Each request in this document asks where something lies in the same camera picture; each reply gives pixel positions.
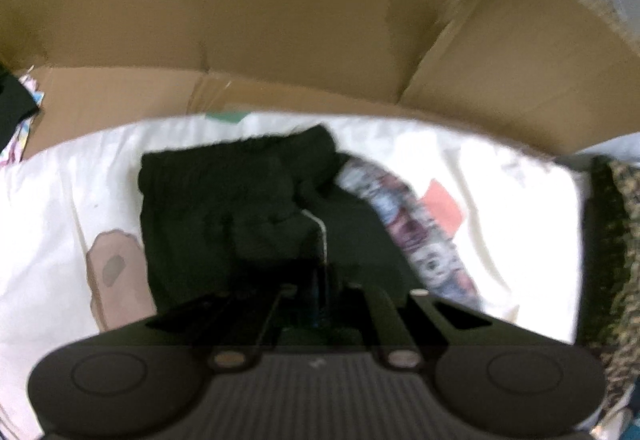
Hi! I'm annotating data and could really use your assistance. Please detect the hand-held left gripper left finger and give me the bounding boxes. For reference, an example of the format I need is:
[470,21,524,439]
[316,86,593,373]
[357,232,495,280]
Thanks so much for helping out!
[145,270,322,368]

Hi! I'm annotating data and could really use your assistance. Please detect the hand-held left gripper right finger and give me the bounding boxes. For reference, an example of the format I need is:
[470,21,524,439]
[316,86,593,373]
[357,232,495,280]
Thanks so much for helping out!
[322,270,496,371]

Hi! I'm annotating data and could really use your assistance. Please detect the bear print patterned garment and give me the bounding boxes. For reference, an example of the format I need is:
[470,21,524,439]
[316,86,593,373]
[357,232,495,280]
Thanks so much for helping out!
[334,156,482,311]

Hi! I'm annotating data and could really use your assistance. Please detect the black drawstring pants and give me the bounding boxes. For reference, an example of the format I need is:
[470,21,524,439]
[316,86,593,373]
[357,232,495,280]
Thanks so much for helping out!
[137,124,428,321]

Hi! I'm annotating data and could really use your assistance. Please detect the cream bear print blanket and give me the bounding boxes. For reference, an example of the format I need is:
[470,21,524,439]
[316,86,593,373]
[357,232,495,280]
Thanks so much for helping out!
[0,112,603,440]

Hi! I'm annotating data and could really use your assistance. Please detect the brown cardboard sheet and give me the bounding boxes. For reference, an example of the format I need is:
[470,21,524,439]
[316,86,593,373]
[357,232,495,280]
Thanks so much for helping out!
[0,0,640,161]

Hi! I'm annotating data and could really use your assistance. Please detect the leopard print folded garment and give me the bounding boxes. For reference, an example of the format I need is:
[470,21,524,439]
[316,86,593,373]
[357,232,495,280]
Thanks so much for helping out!
[575,155,640,428]

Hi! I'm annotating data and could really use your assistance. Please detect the pastel print cloth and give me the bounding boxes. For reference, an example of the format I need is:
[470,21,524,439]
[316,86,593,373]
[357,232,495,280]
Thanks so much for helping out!
[0,74,47,167]

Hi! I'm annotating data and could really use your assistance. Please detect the black cloth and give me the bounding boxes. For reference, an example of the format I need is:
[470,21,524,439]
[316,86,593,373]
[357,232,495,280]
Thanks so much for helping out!
[0,67,40,148]

